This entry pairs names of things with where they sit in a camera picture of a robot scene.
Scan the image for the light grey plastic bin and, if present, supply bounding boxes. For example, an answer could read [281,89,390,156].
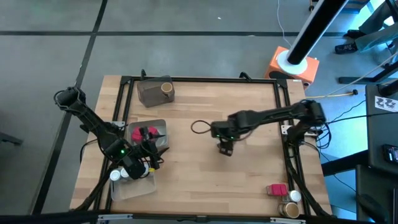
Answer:
[126,118,170,150]

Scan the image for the black computer mouse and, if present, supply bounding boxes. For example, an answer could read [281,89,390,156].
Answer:
[357,193,389,223]

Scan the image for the brown roll top group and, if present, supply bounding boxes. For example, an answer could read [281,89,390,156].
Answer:
[160,82,175,102]

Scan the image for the dark floor object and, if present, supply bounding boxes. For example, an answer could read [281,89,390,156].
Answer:
[0,132,23,147]

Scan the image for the black pole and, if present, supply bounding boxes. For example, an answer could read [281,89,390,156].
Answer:
[285,0,351,65]

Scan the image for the orange box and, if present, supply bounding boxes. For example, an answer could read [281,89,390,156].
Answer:
[264,45,320,90]

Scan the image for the yellow cable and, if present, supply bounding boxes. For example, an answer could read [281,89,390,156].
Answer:
[306,90,357,100]

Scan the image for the person's shoe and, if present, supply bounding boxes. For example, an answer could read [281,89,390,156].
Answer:
[335,42,358,55]
[343,29,361,39]

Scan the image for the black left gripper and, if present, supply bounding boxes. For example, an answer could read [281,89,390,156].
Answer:
[138,126,170,172]

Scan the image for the black cable bundle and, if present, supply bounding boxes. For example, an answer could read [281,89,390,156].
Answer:
[73,141,124,212]
[284,149,332,217]

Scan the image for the silver metal bracket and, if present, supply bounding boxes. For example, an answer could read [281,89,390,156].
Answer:
[96,213,134,223]
[269,217,307,224]

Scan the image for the person's leg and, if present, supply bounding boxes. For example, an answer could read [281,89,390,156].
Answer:
[354,24,398,52]
[357,0,394,35]

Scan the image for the white round disc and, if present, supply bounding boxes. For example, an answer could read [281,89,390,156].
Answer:
[276,49,308,75]

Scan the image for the white cable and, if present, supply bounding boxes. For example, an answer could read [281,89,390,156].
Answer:
[275,0,293,47]

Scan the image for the black bar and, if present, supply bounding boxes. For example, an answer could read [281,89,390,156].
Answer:
[0,210,358,224]

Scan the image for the dark smoky transparent bin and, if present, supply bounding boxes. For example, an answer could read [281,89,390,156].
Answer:
[136,75,175,108]

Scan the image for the clear plastic bin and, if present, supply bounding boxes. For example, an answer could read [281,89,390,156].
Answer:
[109,166,156,202]

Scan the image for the thin black cable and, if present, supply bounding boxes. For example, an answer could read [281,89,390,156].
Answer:
[323,99,398,128]

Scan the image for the black stand leg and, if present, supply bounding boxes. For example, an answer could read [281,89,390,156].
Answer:
[338,60,398,85]

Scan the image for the black phone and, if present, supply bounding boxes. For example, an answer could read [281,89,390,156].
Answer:
[382,144,398,164]

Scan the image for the printed paper sheet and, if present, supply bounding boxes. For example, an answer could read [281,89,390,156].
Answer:
[374,95,398,113]

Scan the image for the black desk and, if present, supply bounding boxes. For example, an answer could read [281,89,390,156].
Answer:
[356,83,398,223]

